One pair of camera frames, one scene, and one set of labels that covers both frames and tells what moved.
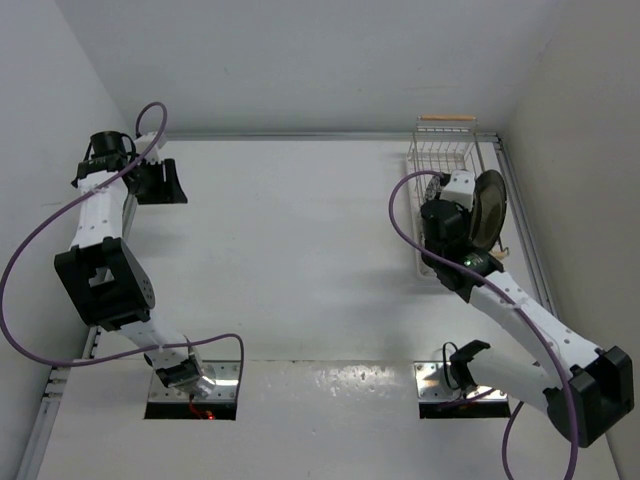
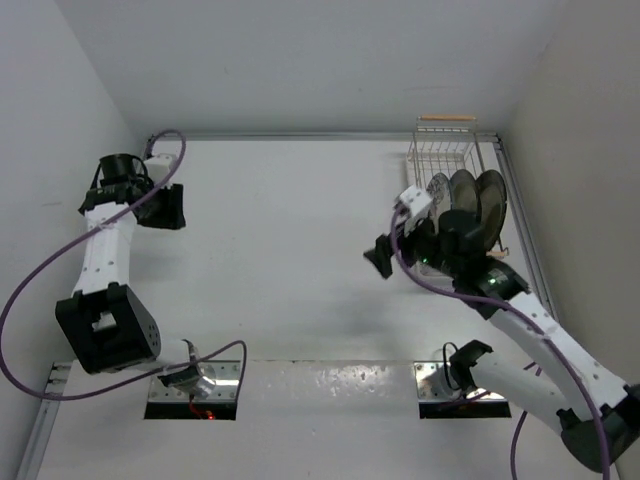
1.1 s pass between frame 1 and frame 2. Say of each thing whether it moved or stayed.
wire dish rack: stayed
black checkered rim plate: stayed
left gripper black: moved
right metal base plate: stayed
